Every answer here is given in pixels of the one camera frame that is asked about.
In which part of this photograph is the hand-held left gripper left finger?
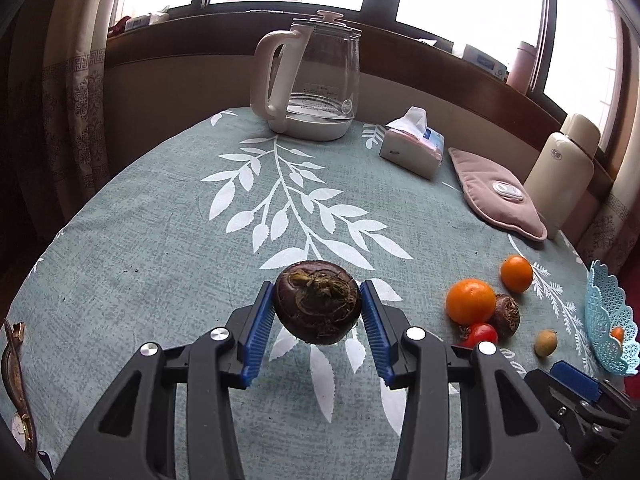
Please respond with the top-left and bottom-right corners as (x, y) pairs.
(55, 280), (277, 480)

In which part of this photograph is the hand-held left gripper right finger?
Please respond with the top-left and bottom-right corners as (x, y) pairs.
(359, 280), (583, 480)

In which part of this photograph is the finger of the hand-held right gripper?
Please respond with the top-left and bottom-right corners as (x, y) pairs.
(525, 368), (621, 441)
(550, 361), (633, 418)

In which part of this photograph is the large brown longan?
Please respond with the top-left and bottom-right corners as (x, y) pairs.
(534, 330), (558, 358)

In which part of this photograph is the dark brown water chestnut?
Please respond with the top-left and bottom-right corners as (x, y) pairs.
(487, 293), (521, 338)
(272, 260), (363, 346)

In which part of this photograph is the light blue plastic basket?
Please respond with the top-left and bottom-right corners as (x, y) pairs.
(584, 259), (638, 377)

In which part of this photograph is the red cherry tomato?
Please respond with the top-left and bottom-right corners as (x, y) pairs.
(460, 322), (499, 350)

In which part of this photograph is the teal leaf-print tablecloth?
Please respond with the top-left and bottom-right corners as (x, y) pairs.
(0, 106), (640, 480)

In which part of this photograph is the beige patterned curtain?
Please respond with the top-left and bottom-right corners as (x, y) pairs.
(42, 0), (121, 211)
(575, 160), (640, 266)

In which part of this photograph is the pink heating pad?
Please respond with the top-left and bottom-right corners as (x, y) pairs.
(448, 147), (548, 242)

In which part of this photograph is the white tissue pack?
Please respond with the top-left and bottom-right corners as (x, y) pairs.
(378, 106), (446, 181)

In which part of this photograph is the cream thermos jug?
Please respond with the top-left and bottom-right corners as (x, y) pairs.
(522, 113), (602, 240)

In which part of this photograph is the white and blue box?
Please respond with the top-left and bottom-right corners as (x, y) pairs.
(462, 44), (508, 81)

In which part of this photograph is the brown strap wristwatch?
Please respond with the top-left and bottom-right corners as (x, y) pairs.
(0, 317), (38, 456)

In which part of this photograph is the glass kettle with white handle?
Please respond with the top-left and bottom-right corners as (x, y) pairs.
(250, 10), (362, 142)

